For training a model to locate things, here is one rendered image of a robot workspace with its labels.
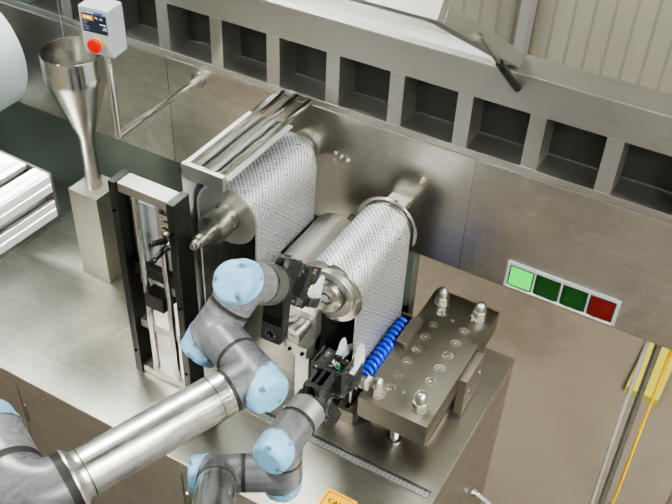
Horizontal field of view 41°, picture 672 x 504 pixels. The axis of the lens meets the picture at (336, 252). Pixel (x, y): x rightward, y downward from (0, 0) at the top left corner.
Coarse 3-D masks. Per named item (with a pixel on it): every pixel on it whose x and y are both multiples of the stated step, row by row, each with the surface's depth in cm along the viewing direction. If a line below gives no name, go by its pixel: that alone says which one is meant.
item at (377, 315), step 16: (400, 272) 197; (384, 288) 190; (400, 288) 201; (368, 304) 184; (384, 304) 194; (400, 304) 205; (368, 320) 188; (384, 320) 199; (368, 336) 192; (352, 352) 188; (368, 352) 196
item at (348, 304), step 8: (392, 208) 193; (320, 272) 177; (328, 272) 176; (336, 280) 176; (344, 288) 176; (344, 296) 177; (352, 296) 177; (344, 304) 178; (352, 304) 177; (328, 312) 182; (336, 312) 181; (344, 312) 180
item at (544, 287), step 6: (540, 282) 193; (546, 282) 192; (552, 282) 191; (540, 288) 194; (546, 288) 193; (552, 288) 192; (558, 288) 191; (540, 294) 195; (546, 294) 194; (552, 294) 193
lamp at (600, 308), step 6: (594, 300) 188; (600, 300) 187; (594, 306) 189; (600, 306) 188; (606, 306) 188; (612, 306) 187; (588, 312) 191; (594, 312) 190; (600, 312) 189; (606, 312) 188; (612, 312) 188; (606, 318) 189
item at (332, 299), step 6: (324, 282) 176; (330, 282) 177; (324, 288) 177; (330, 288) 176; (336, 288) 176; (324, 294) 178; (330, 294) 177; (336, 294) 176; (342, 294) 177; (324, 300) 179; (330, 300) 179; (336, 300) 177; (342, 300) 178; (318, 306) 181; (324, 306) 180; (330, 306) 179; (336, 306) 178
